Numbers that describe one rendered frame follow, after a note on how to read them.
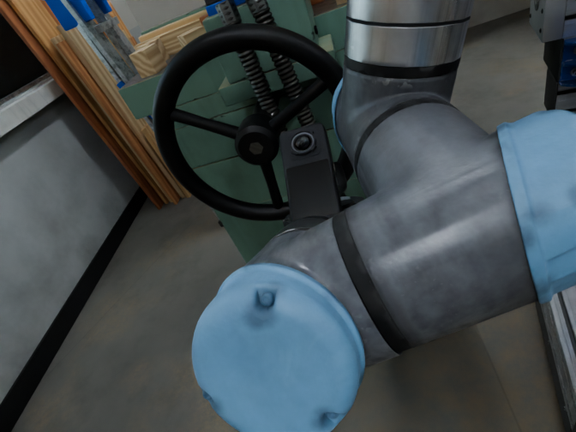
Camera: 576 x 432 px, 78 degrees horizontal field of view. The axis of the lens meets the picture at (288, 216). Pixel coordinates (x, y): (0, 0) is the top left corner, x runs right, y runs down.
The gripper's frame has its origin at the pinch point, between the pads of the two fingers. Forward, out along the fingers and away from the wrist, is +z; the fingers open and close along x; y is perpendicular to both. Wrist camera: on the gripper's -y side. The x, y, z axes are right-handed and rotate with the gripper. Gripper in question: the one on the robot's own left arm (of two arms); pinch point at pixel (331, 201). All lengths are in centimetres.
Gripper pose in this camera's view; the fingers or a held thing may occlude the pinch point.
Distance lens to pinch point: 48.2
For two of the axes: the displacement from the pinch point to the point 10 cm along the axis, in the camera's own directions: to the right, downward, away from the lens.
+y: 2.6, 9.6, 1.3
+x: 9.4, -2.2, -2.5
